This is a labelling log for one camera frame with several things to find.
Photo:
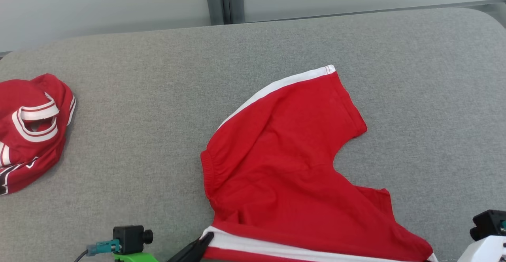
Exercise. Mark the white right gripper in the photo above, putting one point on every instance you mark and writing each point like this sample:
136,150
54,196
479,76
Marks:
486,252

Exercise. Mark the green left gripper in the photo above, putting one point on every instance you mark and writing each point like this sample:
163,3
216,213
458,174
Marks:
136,258

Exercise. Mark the red shorts white side stripe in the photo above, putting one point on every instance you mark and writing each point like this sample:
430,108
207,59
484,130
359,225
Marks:
284,175

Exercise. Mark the red Bulls jersey white sleeves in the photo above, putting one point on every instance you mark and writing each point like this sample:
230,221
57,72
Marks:
31,155

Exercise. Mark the grey fabric sofa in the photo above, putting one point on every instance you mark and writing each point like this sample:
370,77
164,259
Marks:
138,135

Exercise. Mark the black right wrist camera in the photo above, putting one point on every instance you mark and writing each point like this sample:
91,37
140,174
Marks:
490,222

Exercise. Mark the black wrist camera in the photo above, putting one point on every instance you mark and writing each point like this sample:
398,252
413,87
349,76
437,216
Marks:
132,238
490,222

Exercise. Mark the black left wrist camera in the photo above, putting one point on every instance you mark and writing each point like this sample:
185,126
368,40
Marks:
132,238

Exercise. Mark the grey partition post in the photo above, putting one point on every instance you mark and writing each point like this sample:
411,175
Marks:
225,1

